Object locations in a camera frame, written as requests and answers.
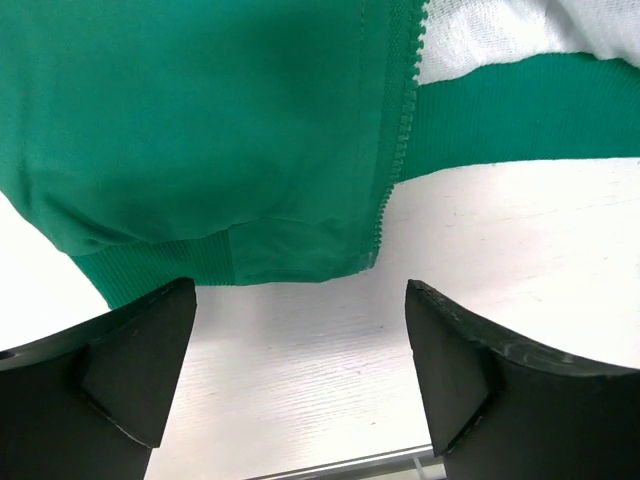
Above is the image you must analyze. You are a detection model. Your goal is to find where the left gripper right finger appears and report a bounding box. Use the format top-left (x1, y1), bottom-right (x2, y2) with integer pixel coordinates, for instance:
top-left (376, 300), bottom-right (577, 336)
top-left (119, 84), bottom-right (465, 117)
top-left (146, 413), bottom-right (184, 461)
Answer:
top-left (405, 280), bottom-right (639, 480)

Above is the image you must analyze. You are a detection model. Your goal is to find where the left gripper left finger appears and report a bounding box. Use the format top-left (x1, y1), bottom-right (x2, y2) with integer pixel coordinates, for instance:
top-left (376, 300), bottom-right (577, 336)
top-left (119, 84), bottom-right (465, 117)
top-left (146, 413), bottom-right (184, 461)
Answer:
top-left (1, 278), bottom-right (197, 480)

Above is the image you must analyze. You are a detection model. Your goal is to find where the green jacket with white lining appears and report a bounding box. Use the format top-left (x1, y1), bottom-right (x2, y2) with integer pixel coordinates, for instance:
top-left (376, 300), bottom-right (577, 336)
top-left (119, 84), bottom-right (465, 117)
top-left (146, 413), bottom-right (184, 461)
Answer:
top-left (1, 1), bottom-right (639, 308)

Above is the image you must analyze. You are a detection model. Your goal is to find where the aluminium table front rail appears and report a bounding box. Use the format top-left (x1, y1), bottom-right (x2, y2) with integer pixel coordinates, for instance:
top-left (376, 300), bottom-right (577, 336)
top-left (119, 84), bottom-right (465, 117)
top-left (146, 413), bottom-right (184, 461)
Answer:
top-left (257, 445), bottom-right (443, 480)

